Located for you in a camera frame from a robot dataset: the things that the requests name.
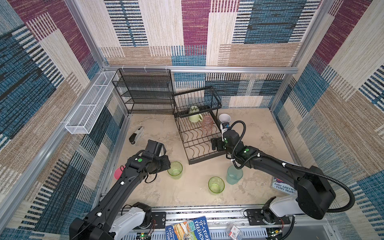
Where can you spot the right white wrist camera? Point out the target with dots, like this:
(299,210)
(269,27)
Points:
(224,126)

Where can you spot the black two-tier dish rack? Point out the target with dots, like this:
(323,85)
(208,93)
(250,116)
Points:
(197,141)

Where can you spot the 143-storey treehouse book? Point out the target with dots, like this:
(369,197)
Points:
(281,186)

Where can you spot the clear pink plastic cup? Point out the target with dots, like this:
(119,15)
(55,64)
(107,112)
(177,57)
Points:
(207,123)

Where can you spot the light green ceramic mug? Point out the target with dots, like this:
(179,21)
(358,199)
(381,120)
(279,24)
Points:
(196,117)

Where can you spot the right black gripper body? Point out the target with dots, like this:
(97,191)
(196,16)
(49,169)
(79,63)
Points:
(216,144)

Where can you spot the blue speckled ceramic mug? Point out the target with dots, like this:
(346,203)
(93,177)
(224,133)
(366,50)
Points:
(225,120)

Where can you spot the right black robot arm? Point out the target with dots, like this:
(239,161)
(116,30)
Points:
(314,193)

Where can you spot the opaque pink plastic cup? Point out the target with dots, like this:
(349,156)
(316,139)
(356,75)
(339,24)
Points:
(118,172)

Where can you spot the white wire wall basket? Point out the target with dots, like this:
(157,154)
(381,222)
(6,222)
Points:
(86,114)

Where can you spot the black mesh shelf unit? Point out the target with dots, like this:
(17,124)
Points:
(145,91)

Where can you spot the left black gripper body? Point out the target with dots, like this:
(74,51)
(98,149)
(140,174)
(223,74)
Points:
(163,163)

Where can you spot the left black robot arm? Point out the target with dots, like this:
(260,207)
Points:
(105,221)

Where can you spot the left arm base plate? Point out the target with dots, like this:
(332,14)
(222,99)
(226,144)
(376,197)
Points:
(157,220)

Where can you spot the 91-storey treehouse book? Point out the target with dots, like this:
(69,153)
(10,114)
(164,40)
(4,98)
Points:
(195,229)

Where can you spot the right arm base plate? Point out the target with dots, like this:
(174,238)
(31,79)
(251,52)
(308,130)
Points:
(256,218)

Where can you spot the small clear plastic packet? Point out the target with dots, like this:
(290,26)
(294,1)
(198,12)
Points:
(233,232)

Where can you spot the black silver stapler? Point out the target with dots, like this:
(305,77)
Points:
(134,138)

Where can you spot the clear green plastic cup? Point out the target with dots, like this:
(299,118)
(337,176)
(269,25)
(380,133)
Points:
(175,170)
(216,185)

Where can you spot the translucent teal plastic cup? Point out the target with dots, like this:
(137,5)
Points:
(233,175)

